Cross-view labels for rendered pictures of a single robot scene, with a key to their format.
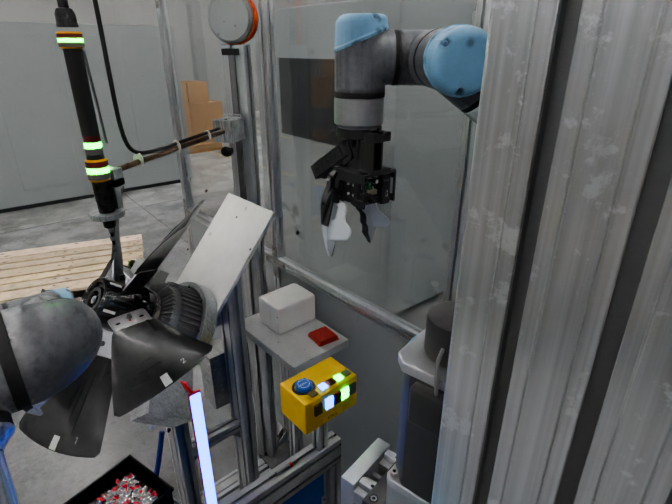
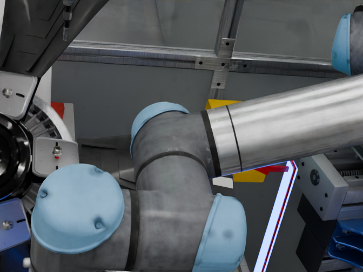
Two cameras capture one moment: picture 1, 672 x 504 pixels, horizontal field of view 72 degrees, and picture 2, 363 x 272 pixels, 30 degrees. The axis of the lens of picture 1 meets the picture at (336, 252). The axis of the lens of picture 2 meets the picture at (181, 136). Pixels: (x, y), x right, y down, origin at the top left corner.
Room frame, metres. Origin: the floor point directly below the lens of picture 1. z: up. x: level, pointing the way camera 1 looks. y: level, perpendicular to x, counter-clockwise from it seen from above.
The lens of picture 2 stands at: (0.48, 1.10, 1.75)
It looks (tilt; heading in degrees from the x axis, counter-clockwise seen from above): 33 degrees down; 296
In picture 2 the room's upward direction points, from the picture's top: 11 degrees clockwise
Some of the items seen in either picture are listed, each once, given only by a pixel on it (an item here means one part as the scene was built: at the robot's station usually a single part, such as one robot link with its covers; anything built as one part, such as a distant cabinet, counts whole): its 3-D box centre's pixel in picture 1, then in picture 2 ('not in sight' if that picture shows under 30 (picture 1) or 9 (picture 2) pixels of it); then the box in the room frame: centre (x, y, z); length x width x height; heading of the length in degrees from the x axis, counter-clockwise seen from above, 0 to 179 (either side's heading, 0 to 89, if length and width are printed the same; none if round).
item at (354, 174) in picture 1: (361, 166); not in sight; (0.72, -0.04, 1.62); 0.09 x 0.08 x 0.12; 41
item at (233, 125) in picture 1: (230, 129); not in sight; (1.56, 0.35, 1.54); 0.10 x 0.07 x 0.09; 166
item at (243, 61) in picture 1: (255, 287); not in sight; (1.66, 0.33, 0.90); 0.08 x 0.06 x 1.80; 76
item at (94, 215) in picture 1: (106, 193); not in sight; (0.97, 0.50, 1.50); 0.09 x 0.07 x 0.10; 166
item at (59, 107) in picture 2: (323, 335); (46, 111); (1.36, 0.04, 0.87); 0.08 x 0.08 x 0.02; 34
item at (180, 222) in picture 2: not in sight; (180, 221); (0.69, 0.65, 1.33); 0.11 x 0.11 x 0.08; 39
